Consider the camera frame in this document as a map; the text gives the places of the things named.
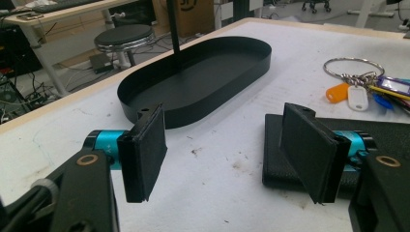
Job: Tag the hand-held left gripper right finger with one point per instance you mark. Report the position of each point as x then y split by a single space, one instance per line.
309 151

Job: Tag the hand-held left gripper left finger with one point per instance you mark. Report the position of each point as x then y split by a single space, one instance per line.
141 154

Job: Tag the black oval tray key stand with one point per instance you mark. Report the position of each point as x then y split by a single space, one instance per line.
209 83

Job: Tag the black box on floor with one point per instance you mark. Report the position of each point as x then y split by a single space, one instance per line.
100 63

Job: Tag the black round stool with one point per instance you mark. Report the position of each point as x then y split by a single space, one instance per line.
124 35

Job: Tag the black office chair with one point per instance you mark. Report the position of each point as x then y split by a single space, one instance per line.
316 5

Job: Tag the brown cardboard box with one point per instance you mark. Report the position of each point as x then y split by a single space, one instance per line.
193 17

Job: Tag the white desk with wooden top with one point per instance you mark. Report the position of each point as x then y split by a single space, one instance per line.
64 13

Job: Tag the black cabinet with red labels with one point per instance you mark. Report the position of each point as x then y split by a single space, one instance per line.
16 48

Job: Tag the black keyboard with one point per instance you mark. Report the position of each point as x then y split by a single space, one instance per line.
59 5

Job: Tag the smartphone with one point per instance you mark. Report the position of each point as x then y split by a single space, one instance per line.
29 16

